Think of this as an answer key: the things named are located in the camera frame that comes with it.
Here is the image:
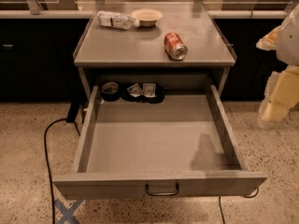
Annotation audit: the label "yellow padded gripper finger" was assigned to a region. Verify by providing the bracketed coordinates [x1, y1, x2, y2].
[256, 26, 280, 50]
[258, 65, 299, 129]

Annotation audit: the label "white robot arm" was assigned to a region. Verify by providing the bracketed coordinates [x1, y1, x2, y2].
[256, 5, 299, 128]

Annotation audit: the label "orange soda can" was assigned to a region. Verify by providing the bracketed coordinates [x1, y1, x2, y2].
[164, 33, 188, 61]

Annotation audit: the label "black power cable left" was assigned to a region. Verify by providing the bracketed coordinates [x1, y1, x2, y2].
[43, 103, 82, 224]

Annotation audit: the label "clear plastic water bottle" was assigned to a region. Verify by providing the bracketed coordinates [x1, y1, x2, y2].
[97, 10, 140, 30]

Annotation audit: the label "black cable right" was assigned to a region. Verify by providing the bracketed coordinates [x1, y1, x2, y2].
[218, 187, 260, 224]

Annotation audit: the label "beige paper bowl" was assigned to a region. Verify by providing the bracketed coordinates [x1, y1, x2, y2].
[132, 8, 163, 27]

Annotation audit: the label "black tape roll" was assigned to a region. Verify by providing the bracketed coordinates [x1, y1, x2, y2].
[101, 82, 121, 102]

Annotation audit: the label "grey top drawer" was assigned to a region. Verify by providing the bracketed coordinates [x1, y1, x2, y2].
[53, 74, 266, 200]

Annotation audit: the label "blue tape cross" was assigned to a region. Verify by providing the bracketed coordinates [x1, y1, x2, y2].
[54, 199, 83, 224]

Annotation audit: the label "grey metal drawer cabinet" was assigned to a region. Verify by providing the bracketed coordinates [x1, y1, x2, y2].
[75, 2, 235, 123]

